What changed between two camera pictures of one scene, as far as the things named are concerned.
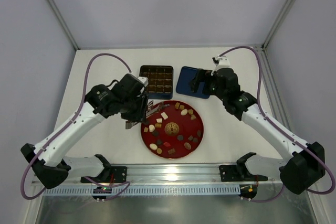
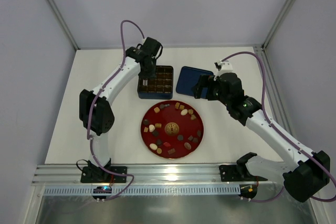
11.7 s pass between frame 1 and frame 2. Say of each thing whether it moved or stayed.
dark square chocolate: stayed
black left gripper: moved
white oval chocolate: stayed
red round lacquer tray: stayed
